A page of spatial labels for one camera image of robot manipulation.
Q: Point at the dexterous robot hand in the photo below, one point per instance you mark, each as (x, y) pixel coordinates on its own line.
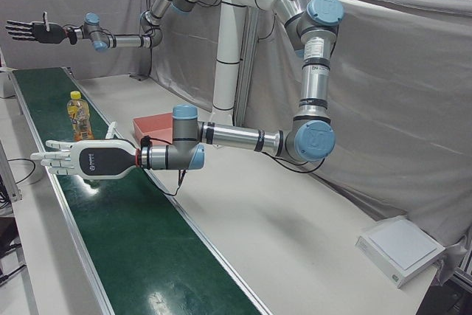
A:
(48, 34)
(99, 160)

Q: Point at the UR5e robot arm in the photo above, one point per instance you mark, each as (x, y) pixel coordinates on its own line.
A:
(313, 82)
(129, 40)

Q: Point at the pink plastic basket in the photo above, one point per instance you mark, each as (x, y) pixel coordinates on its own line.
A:
(153, 127)

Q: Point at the orange juice bottle yellow cap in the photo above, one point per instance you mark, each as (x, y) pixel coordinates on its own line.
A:
(79, 116)

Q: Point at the small white box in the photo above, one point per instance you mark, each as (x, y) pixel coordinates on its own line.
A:
(5, 82)

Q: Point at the green conveyor belt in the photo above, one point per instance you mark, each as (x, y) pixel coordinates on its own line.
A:
(129, 237)

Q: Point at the grey fabric curtain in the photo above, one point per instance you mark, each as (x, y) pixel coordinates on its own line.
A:
(387, 108)

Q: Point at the flat white box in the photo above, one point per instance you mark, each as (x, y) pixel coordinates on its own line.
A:
(400, 250)

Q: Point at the short aluminium profile bracket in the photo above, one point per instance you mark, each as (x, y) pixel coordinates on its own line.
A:
(9, 175)

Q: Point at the white robot torso pedestal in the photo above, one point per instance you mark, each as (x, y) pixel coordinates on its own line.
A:
(226, 71)

